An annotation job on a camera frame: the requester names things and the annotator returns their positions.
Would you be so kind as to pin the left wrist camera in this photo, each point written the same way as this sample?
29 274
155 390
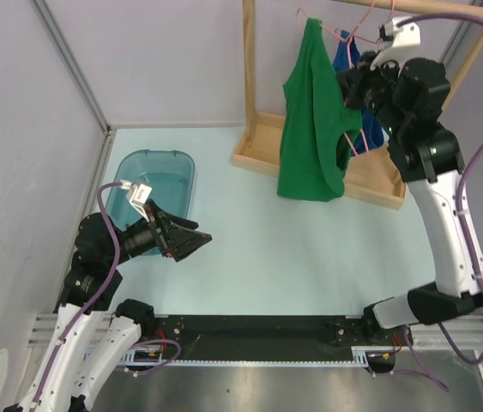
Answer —
137 195

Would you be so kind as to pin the pink wire hanger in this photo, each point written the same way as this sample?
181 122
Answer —
345 63

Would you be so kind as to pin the aluminium frame post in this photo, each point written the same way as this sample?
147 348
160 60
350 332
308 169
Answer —
59 41

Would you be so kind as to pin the teal plastic bin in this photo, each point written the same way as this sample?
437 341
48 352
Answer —
170 174

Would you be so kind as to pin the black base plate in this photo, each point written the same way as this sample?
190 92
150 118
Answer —
320 338

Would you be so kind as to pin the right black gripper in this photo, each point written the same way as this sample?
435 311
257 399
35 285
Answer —
351 81

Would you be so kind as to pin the green tank top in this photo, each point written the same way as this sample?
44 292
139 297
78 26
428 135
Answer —
318 131

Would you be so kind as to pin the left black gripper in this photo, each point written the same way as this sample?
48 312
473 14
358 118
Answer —
180 243

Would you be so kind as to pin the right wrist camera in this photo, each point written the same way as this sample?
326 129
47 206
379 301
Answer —
402 40

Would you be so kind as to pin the wooden clothes rack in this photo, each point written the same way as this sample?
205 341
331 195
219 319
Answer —
372 177

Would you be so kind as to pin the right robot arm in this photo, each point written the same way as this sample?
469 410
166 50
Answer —
407 101

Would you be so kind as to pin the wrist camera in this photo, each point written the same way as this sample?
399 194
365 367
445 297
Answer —
137 195
402 40

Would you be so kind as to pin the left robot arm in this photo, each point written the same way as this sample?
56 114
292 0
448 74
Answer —
71 374

